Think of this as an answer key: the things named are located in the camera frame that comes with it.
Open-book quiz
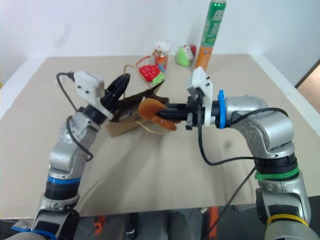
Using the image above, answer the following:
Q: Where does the green and red plush toy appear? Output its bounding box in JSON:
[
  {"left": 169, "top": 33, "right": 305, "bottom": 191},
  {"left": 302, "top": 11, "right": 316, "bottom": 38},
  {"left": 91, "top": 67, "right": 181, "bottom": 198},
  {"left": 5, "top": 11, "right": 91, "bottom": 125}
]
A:
[{"left": 174, "top": 44, "right": 198, "bottom": 67}]

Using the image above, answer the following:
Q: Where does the brown paper bag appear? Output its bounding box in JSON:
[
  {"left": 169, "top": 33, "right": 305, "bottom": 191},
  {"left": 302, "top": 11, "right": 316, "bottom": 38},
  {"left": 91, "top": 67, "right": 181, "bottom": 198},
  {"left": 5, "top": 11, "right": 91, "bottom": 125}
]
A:
[{"left": 104, "top": 64, "right": 171, "bottom": 138}]

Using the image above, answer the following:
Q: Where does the red strawberry plush toy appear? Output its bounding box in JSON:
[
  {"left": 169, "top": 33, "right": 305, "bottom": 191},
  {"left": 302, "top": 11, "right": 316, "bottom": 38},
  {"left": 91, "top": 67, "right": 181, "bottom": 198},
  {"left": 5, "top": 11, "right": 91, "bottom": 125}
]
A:
[{"left": 136, "top": 55, "right": 166, "bottom": 85}]

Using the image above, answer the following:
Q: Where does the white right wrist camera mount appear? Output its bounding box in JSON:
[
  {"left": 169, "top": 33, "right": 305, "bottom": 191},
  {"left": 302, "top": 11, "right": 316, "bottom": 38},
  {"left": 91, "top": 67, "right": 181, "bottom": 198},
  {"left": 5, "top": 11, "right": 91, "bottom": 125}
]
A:
[{"left": 186, "top": 66, "right": 219, "bottom": 129}]

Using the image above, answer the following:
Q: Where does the small orange clamp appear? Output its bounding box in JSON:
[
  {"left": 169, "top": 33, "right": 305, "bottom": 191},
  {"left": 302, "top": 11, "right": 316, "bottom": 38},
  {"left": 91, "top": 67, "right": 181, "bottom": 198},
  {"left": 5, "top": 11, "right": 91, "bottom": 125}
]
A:
[{"left": 93, "top": 215, "right": 107, "bottom": 236}]

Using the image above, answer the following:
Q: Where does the tall green and orange tube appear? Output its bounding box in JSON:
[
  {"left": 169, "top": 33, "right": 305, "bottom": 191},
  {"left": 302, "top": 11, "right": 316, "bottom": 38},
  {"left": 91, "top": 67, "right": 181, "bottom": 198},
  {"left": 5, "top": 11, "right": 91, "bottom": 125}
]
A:
[{"left": 194, "top": 0, "right": 228, "bottom": 71}]

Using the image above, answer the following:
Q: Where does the white plush toy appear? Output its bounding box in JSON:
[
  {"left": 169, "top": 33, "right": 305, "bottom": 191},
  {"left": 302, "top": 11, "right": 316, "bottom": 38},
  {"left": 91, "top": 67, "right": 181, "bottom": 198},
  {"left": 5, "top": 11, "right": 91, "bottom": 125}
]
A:
[{"left": 152, "top": 40, "right": 174, "bottom": 55}]

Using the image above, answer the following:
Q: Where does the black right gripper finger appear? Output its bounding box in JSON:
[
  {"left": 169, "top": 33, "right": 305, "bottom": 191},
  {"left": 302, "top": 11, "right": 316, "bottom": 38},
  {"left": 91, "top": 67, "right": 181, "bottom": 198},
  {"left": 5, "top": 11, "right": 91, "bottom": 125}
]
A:
[
  {"left": 162, "top": 101, "right": 189, "bottom": 113},
  {"left": 155, "top": 110, "right": 189, "bottom": 124}
]

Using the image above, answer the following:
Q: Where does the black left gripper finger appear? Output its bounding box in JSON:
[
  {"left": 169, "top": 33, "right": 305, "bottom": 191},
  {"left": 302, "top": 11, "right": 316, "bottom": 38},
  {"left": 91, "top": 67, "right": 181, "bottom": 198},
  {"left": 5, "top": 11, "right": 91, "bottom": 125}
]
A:
[
  {"left": 115, "top": 73, "right": 132, "bottom": 99},
  {"left": 105, "top": 73, "right": 128, "bottom": 93}
]

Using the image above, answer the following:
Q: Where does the brown door panel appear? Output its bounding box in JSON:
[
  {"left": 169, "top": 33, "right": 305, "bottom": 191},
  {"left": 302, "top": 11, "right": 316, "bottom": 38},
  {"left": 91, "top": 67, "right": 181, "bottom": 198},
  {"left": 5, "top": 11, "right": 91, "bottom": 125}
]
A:
[{"left": 295, "top": 59, "right": 320, "bottom": 112}]

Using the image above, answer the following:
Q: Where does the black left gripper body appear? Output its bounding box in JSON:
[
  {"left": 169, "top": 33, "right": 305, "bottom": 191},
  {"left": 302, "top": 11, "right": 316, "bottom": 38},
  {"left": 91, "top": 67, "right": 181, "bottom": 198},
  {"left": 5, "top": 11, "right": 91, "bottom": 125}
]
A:
[{"left": 99, "top": 87, "right": 123, "bottom": 116}]

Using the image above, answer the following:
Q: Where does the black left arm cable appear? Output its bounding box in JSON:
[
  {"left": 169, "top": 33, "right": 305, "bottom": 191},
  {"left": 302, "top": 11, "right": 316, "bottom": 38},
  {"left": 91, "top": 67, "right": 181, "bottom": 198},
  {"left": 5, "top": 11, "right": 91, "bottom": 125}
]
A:
[{"left": 55, "top": 71, "right": 95, "bottom": 161}]

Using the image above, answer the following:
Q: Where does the colourful printed drink can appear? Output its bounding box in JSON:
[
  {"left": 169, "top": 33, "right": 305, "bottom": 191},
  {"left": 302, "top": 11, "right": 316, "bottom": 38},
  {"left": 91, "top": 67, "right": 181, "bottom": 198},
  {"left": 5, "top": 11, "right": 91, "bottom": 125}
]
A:
[{"left": 154, "top": 51, "right": 169, "bottom": 73}]

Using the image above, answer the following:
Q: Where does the orange plush toy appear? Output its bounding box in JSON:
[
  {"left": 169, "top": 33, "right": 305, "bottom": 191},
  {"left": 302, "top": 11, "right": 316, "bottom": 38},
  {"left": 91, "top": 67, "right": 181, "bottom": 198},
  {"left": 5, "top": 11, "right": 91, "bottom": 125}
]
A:
[{"left": 138, "top": 97, "right": 178, "bottom": 131}]

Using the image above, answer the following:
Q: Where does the tall orange strip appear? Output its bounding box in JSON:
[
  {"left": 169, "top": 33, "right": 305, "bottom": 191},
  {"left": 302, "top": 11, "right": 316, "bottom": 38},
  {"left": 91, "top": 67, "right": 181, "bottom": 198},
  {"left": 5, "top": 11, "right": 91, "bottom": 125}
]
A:
[{"left": 206, "top": 206, "right": 221, "bottom": 240}]

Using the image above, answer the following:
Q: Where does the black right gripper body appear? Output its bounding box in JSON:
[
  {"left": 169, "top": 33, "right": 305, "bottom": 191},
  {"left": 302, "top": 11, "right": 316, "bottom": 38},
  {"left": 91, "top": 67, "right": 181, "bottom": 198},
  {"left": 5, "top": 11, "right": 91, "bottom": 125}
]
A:
[{"left": 184, "top": 94, "right": 209, "bottom": 131}]

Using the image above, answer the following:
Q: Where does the thin dark hanging cable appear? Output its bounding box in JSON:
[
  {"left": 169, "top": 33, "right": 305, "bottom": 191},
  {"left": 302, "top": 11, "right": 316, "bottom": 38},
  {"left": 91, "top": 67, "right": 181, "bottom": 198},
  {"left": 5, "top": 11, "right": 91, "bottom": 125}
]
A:
[{"left": 205, "top": 166, "right": 257, "bottom": 240}]

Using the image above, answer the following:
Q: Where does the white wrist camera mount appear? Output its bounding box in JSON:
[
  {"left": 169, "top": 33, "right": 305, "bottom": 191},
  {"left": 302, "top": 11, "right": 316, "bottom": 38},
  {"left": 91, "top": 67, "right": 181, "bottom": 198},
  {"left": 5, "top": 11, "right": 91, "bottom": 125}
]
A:
[
  {"left": 73, "top": 71, "right": 114, "bottom": 119},
  {"left": 186, "top": 66, "right": 219, "bottom": 129}
]

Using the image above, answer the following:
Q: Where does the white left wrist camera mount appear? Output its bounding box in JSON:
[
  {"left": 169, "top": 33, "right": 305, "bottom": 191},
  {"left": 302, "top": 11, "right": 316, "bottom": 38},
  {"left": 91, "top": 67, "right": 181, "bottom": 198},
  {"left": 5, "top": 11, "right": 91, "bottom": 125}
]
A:
[{"left": 73, "top": 71, "right": 114, "bottom": 119}]

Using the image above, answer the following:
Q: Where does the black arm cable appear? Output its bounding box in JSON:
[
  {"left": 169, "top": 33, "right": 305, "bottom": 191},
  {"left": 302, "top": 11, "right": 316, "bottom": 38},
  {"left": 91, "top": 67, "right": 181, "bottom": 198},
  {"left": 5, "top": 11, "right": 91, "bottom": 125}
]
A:
[
  {"left": 197, "top": 107, "right": 290, "bottom": 166},
  {"left": 55, "top": 71, "right": 95, "bottom": 161}
]

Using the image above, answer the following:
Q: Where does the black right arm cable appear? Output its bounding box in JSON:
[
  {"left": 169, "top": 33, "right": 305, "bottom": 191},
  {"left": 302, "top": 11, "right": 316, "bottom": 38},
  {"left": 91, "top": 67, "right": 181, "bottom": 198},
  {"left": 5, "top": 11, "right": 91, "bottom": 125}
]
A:
[{"left": 197, "top": 107, "right": 290, "bottom": 166}]

